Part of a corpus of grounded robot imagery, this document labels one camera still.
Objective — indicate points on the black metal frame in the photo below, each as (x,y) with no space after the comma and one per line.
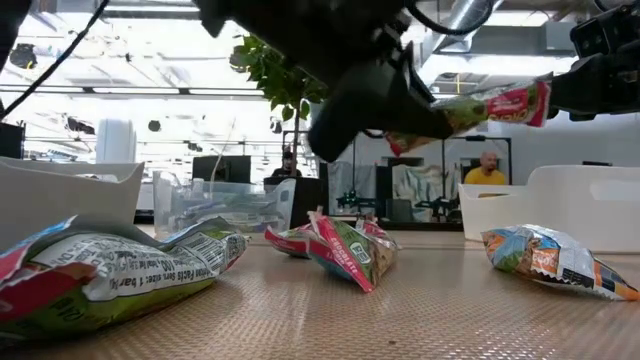
(475,138)

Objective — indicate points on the red green chocolate chip bar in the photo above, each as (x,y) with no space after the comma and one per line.
(350,250)

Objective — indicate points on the red white granola bar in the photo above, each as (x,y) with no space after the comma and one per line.
(382,231)

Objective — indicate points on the white plastic bin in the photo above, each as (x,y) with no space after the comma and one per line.
(565,210)
(60,200)

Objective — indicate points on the silver ventilation duct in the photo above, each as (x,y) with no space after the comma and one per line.
(462,19)

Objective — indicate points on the black background robot arm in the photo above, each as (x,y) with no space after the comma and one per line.
(357,202)
(437,206)

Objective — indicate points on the person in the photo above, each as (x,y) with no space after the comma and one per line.
(287,167)
(485,176)

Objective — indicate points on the clear plastic bin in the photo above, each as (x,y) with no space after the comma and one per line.
(210,205)

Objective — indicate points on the silver blue orange granola bar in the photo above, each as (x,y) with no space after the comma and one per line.
(550,260)

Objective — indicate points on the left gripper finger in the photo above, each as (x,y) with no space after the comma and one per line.
(350,120)
(420,120)

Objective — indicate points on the white hanging cloth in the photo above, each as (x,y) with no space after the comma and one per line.
(425,182)

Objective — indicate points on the black monitor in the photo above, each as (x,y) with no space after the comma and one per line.
(11,141)
(222,170)

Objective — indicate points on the flat black object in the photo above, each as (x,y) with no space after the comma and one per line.
(597,163)

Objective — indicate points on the white round pillar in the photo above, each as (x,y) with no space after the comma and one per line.
(116,142)

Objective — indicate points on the green leafy potted tree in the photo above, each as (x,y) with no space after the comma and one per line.
(280,80)

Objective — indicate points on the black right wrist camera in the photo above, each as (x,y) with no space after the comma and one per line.
(610,30)

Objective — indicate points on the yellow hanging pendant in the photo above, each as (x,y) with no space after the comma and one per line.
(457,82)

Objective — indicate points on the large red green granola bar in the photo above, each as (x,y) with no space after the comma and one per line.
(115,275)

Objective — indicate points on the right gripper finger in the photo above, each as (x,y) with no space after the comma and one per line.
(582,87)

